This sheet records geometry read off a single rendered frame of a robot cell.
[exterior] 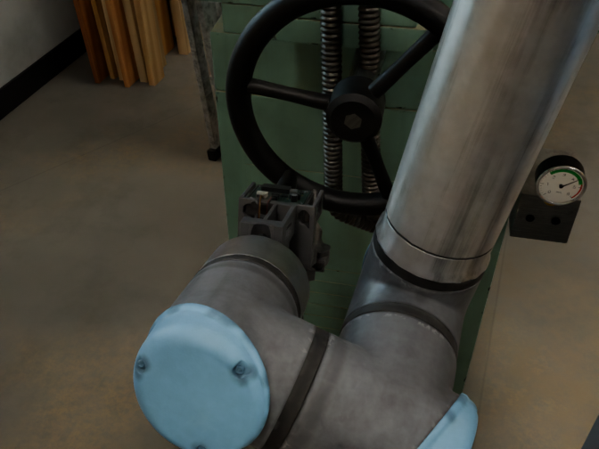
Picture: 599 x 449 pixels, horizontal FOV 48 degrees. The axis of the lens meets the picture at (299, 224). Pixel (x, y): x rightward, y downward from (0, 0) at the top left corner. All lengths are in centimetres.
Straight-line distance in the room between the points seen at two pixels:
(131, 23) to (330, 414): 210
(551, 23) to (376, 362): 23
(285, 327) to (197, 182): 157
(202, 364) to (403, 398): 13
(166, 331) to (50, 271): 139
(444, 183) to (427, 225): 4
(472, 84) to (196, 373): 24
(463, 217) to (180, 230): 142
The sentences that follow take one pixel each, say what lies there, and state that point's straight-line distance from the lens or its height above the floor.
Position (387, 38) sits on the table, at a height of 86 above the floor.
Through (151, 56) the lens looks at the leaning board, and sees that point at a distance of 245.
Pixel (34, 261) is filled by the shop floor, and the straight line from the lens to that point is 184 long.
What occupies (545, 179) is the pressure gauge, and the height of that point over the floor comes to 67.
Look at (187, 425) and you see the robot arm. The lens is 44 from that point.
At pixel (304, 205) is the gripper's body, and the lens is 60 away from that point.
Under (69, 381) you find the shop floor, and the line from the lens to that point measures 155.
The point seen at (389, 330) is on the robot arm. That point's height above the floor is 83.
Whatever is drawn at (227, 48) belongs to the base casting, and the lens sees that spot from 94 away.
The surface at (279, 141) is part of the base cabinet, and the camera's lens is 100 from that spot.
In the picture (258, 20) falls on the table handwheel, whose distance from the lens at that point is 70.
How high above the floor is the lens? 119
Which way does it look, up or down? 41 degrees down
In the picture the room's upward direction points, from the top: straight up
